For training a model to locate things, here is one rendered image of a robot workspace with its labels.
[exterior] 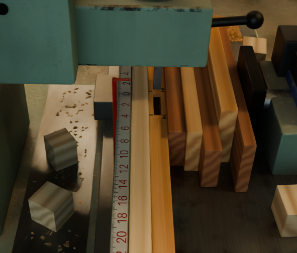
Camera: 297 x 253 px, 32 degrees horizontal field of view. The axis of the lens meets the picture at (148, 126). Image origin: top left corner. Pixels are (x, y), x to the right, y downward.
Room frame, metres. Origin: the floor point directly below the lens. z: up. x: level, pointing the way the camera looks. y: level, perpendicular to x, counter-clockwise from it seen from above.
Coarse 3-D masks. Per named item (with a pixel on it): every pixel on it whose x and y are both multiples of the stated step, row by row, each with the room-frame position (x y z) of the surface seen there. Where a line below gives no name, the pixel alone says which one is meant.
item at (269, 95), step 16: (240, 48) 0.51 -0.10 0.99; (240, 64) 0.50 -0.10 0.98; (256, 64) 0.48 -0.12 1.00; (240, 80) 0.49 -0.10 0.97; (256, 80) 0.45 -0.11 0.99; (256, 96) 0.43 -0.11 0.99; (272, 96) 0.47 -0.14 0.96; (288, 96) 0.47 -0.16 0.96; (256, 112) 0.43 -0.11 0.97; (256, 128) 0.43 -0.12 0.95
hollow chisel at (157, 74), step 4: (156, 68) 0.49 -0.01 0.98; (160, 68) 0.49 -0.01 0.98; (156, 72) 0.49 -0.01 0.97; (160, 72) 0.49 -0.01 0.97; (156, 76) 0.49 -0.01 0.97; (160, 76) 0.49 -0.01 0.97; (156, 80) 0.49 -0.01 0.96; (160, 80) 0.49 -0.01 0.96; (156, 84) 0.49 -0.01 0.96; (160, 84) 0.49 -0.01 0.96; (156, 88) 0.49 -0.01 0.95; (160, 88) 0.49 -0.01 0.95
